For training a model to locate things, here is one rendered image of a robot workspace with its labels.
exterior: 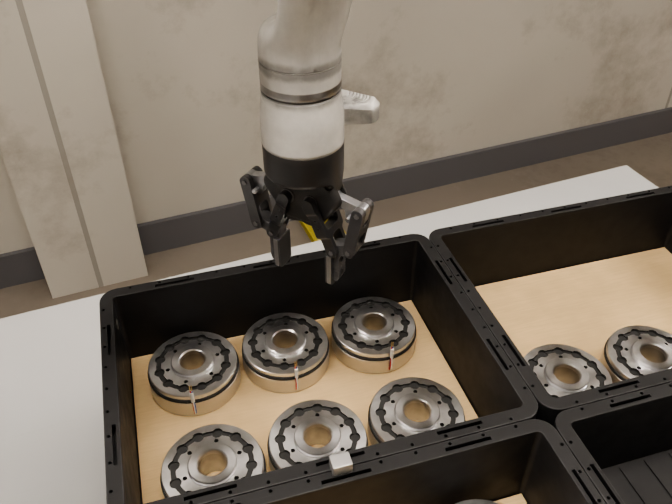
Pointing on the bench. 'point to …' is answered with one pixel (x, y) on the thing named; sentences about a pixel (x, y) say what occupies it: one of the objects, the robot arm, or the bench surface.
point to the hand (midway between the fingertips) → (307, 259)
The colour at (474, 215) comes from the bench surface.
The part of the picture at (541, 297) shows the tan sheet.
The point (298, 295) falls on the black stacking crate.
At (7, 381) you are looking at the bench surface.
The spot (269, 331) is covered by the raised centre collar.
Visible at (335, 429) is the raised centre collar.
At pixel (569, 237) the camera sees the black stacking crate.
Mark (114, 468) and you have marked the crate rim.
